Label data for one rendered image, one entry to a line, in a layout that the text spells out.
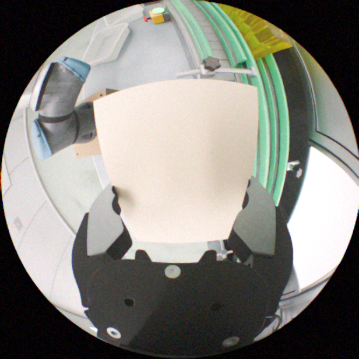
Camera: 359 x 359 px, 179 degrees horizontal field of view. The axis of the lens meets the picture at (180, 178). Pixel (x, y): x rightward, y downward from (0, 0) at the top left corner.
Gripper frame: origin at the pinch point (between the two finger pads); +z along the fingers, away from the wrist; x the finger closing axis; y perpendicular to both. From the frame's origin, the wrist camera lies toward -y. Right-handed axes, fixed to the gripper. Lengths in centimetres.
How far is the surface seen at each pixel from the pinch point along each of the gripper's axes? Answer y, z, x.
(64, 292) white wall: 255, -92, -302
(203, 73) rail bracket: -13.3, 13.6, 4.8
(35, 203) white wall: 79, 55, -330
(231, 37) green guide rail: -26.1, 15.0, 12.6
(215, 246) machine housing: 69, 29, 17
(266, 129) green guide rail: -2.7, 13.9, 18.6
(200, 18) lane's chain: -41.9, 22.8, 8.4
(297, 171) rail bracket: 5.4, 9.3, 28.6
